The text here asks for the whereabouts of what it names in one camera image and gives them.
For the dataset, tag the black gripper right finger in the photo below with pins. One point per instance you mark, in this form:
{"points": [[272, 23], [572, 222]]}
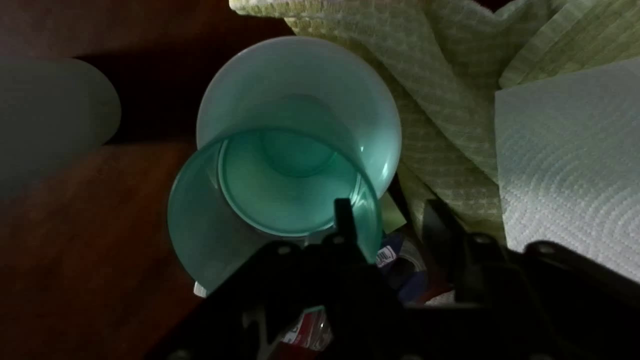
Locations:
{"points": [[442, 230]]}

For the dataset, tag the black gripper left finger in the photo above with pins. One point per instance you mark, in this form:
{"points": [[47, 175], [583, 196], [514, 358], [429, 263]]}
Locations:
{"points": [[344, 222]]}

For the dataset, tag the teal plastic cup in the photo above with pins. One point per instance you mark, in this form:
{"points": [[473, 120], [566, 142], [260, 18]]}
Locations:
{"points": [[200, 230]]}

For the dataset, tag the blue package with barcode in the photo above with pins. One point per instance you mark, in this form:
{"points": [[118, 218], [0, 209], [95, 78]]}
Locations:
{"points": [[386, 255]]}

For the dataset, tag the green patterned cloth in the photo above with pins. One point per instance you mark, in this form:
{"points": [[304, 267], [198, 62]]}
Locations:
{"points": [[441, 100]]}

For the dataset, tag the white paper towel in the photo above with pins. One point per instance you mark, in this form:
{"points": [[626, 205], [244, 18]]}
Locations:
{"points": [[572, 167]]}

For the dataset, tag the large white plastic container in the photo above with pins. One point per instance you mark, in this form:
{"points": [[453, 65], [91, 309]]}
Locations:
{"points": [[47, 120]]}

